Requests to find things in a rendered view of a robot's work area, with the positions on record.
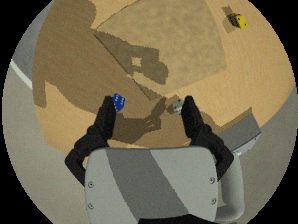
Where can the yellow die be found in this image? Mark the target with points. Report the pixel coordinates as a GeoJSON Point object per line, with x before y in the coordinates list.
{"type": "Point", "coordinates": [237, 20]}

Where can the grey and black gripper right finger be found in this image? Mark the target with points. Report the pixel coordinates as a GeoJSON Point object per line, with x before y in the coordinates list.
{"type": "Point", "coordinates": [203, 135]}

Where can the tan textured mat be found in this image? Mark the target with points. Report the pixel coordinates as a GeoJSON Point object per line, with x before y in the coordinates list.
{"type": "Point", "coordinates": [165, 45]}

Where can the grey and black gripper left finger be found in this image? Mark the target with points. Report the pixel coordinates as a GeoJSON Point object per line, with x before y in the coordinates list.
{"type": "Point", "coordinates": [96, 137]}

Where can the blue die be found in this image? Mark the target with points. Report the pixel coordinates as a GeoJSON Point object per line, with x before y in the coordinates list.
{"type": "Point", "coordinates": [118, 102]}

